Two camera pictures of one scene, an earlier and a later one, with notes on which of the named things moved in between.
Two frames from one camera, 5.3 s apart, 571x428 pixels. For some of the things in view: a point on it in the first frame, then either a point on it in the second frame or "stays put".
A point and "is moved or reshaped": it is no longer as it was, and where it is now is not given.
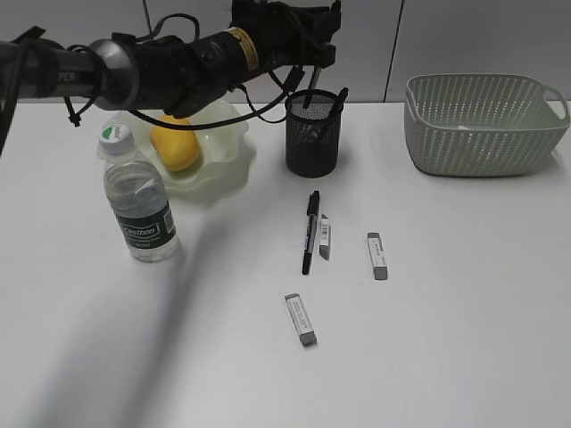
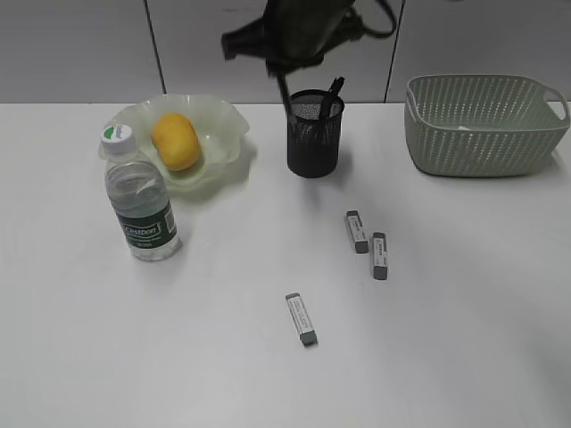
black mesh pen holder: [313, 134] stays put
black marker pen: [313, 209] → [285, 93]
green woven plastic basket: [483, 125] stays put
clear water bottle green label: [136, 192] stays put
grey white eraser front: [302, 321] stays put
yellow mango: [177, 150] stays put
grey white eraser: [377, 256] is moved or reshaped
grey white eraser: [324, 246] → [358, 231]
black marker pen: [311, 86] → [326, 105]
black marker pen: [339, 107] → [336, 103]
